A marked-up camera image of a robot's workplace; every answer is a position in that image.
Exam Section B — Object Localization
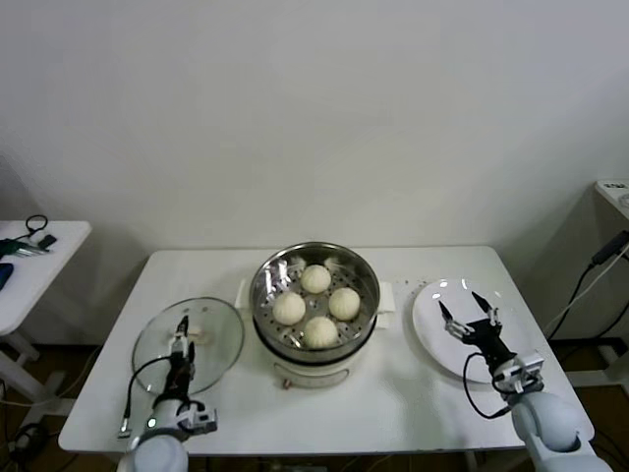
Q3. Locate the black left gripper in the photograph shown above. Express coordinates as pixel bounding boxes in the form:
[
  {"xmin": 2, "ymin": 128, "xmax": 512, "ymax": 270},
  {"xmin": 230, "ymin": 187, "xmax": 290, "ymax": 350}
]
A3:
[{"xmin": 163, "ymin": 315, "xmax": 198, "ymax": 402}]

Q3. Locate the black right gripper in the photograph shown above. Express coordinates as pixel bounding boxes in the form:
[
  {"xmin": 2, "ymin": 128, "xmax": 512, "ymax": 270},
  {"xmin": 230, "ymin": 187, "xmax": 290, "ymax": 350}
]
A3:
[{"xmin": 436, "ymin": 291, "xmax": 518, "ymax": 370}]

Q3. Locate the glass lid white handle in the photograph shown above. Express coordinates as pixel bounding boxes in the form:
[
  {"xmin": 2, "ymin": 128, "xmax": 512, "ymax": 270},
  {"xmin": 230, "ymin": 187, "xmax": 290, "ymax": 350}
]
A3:
[{"xmin": 131, "ymin": 296, "xmax": 246, "ymax": 399}]

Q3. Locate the white steamed baozi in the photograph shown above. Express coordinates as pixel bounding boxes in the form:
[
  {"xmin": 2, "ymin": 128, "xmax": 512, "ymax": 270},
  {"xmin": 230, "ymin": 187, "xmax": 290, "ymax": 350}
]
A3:
[
  {"xmin": 299, "ymin": 264, "xmax": 332, "ymax": 295},
  {"xmin": 327, "ymin": 287, "xmax": 362, "ymax": 321},
  {"xmin": 272, "ymin": 292, "xmax": 307, "ymax": 325},
  {"xmin": 303, "ymin": 316, "xmax": 339, "ymax": 349}
]

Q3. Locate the stainless steel steamer basket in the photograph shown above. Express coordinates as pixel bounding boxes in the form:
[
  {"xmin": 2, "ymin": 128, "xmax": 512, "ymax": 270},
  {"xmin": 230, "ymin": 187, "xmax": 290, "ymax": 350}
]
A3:
[{"xmin": 249, "ymin": 241, "xmax": 382, "ymax": 366}]

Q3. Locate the white round plate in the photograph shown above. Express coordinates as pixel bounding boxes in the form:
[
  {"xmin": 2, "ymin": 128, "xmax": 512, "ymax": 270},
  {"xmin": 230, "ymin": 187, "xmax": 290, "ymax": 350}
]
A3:
[{"xmin": 411, "ymin": 277, "xmax": 535, "ymax": 384}]

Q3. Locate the white side table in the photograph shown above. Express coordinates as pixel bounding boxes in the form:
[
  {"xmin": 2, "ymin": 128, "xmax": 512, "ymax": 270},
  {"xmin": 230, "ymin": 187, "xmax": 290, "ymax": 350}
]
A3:
[{"xmin": 0, "ymin": 219, "xmax": 93, "ymax": 389}]

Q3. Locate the white shelf unit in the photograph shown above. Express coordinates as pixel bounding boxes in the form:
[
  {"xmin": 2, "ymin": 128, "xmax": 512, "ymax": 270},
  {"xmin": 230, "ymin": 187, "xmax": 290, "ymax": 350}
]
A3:
[{"xmin": 592, "ymin": 180, "xmax": 629, "ymax": 384}]

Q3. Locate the green hand tool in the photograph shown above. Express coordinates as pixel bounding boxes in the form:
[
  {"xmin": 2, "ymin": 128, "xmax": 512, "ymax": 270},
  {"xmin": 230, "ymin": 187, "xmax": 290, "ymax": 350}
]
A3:
[{"xmin": 0, "ymin": 237, "xmax": 51, "ymax": 260}]

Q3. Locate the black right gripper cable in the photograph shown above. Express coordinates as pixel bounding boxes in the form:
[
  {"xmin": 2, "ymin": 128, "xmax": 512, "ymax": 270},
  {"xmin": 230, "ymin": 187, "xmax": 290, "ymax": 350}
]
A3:
[{"xmin": 463, "ymin": 352, "xmax": 515, "ymax": 420}]

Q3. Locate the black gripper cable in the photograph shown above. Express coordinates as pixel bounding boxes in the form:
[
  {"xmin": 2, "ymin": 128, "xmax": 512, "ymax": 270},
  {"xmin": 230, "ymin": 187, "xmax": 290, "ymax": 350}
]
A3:
[
  {"xmin": 116, "ymin": 356, "xmax": 173, "ymax": 442},
  {"xmin": 463, "ymin": 352, "xmax": 515, "ymax": 420}
]

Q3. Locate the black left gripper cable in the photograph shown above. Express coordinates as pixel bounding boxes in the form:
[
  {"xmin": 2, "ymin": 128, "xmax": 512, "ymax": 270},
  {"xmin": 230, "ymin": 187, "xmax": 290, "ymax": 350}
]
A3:
[{"xmin": 116, "ymin": 356, "xmax": 173, "ymax": 442}]

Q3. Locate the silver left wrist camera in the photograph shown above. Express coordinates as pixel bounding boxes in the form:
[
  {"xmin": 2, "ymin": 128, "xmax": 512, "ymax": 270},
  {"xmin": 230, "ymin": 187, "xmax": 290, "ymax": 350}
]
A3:
[{"xmin": 184, "ymin": 406, "xmax": 220, "ymax": 437}]

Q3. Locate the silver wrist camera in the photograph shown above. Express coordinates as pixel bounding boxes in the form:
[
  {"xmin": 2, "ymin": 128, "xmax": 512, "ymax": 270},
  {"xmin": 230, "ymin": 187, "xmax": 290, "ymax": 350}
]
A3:
[
  {"xmin": 184, "ymin": 406, "xmax": 220, "ymax": 437},
  {"xmin": 493, "ymin": 351, "xmax": 544, "ymax": 392}
]

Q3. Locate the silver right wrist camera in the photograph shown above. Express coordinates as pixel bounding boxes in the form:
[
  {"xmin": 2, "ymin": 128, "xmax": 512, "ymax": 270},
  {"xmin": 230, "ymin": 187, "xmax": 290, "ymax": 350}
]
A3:
[{"xmin": 493, "ymin": 351, "xmax": 544, "ymax": 392}]

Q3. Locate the thin white cable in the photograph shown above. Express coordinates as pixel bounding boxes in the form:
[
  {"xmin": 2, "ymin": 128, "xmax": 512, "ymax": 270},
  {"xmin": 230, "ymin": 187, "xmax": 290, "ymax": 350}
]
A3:
[{"xmin": 548, "ymin": 245, "xmax": 629, "ymax": 328}]

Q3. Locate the black power adapter cable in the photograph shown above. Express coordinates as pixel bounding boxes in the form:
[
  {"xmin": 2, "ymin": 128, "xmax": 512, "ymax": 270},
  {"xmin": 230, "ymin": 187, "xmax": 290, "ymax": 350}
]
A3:
[{"xmin": 546, "ymin": 234, "xmax": 629, "ymax": 341}]

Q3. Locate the black floor cable bundle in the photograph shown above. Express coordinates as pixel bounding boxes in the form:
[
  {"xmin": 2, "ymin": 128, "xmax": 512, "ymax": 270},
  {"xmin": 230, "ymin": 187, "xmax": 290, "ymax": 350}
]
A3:
[{"xmin": 7, "ymin": 421, "xmax": 50, "ymax": 463}]

